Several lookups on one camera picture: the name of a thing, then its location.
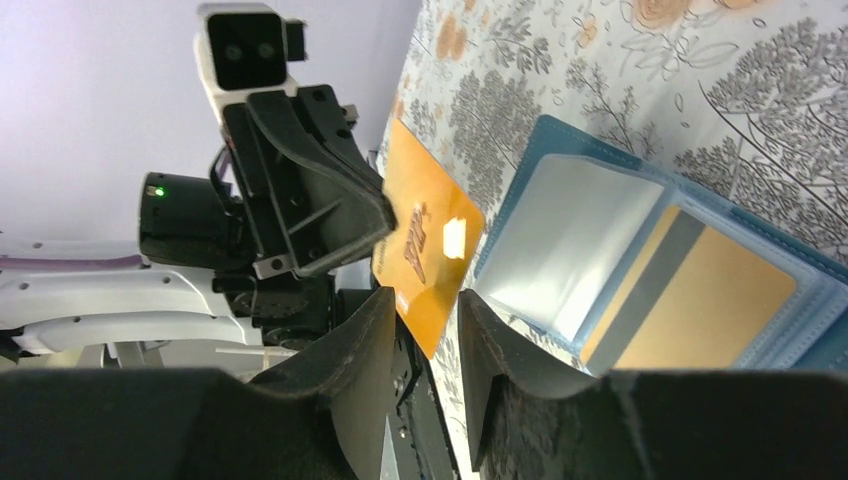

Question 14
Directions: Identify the blue leather card holder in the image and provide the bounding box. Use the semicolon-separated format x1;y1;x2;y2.
474;115;847;376

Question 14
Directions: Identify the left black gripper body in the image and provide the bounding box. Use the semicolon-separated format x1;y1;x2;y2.
137;99;346;352

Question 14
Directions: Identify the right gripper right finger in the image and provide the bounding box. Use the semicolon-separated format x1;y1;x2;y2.
457;290;847;479

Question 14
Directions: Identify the gold black credit card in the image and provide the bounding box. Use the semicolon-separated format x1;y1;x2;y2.
580;206;798;374

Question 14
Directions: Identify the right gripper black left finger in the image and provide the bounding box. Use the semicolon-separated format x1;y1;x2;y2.
1;287;396;479

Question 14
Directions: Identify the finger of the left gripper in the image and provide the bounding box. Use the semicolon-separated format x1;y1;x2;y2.
246;85;397;277

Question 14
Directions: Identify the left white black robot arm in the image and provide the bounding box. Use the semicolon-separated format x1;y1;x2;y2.
1;85;396;361

